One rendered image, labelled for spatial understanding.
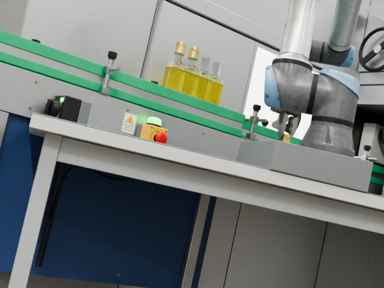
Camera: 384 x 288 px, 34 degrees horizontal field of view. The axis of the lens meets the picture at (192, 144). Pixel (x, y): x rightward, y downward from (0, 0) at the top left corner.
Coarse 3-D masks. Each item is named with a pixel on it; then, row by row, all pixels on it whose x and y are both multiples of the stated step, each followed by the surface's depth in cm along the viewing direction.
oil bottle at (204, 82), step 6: (204, 72) 221; (204, 78) 221; (210, 78) 222; (198, 84) 220; (204, 84) 221; (210, 84) 223; (198, 90) 220; (204, 90) 221; (198, 96) 220; (204, 96) 221
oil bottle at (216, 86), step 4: (212, 76) 225; (216, 76) 225; (212, 80) 224; (216, 80) 224; (220, 80) 226; (212, 84) 224; (216, 84) 224; (220, 84) 226; (212, 88) 224; (216, 88) 225; (220, 88) 226; (212, 92) 224; (216, 92) 225; (220, 92) 226; (212, 96) 224; (216, 96) 225; (220, 96) 226; (208, 100) 223; (212, 100) 224; (216, 100) 225; (216, 104) 225
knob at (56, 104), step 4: (48, 100) 168; (52, 100) 170; (48, 104) 169; (52, 104) 168; (56, 104) 169; (60, 104) 169; (48, 108) 169; (52, 108) 168; (56, 108) 168; (60, 108) 169; (44, 112) 168; (48, 112) 169; (52, 112) 168; (56, 112) 169; (52, 116) 170; (56, 116) 170
